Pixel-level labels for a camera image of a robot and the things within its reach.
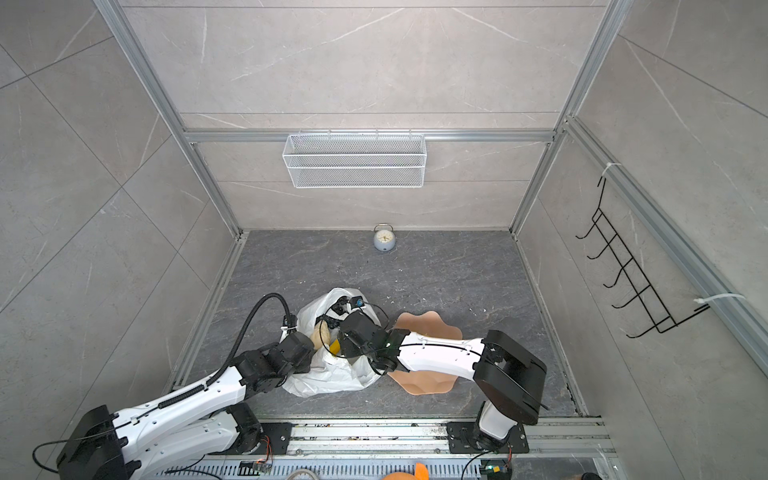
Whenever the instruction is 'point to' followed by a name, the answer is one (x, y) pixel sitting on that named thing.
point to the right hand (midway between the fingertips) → (345, 334)
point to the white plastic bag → (331, 372)
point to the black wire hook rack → (616, 249)
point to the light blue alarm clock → (384, 237)
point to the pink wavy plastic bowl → (429, 324)
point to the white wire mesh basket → (354, 161)
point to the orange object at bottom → (421, 473)
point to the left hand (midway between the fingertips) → (304, 345)
